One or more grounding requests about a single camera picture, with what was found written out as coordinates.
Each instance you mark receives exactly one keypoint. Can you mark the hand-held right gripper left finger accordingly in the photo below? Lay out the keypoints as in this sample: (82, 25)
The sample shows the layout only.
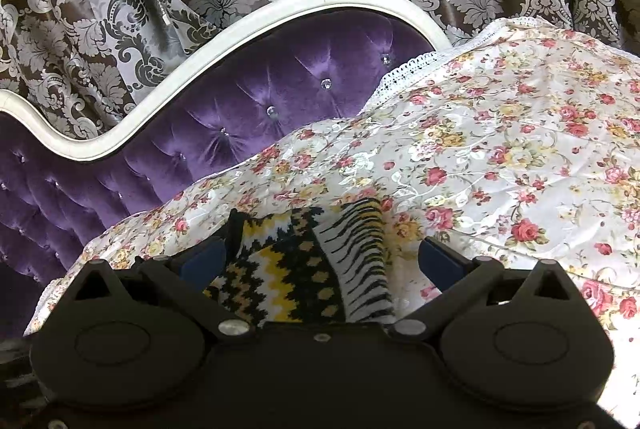
(204, 261)

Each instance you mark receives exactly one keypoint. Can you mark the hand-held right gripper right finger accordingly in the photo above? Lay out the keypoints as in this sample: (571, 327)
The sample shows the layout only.
(440, 261)

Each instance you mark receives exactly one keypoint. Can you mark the yellow black patterned knit sweater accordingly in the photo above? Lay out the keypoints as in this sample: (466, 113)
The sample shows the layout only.
(285, 269)

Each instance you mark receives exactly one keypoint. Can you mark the floral bedspread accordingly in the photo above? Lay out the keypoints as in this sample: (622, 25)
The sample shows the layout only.
(500, 149)

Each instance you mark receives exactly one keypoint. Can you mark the purple tufted headboard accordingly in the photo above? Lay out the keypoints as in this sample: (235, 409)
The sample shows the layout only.
(240, 109)

